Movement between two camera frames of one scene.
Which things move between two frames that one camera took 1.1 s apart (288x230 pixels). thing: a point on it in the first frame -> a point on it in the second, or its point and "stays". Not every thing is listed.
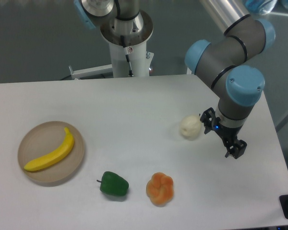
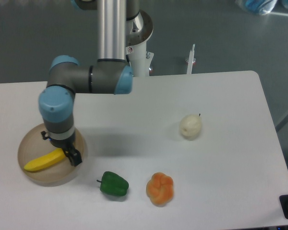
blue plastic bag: (263, 6) stays
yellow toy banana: (47, 161) stays
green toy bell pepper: (112, 183) stays
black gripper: (230, 134) -> (68, 145)
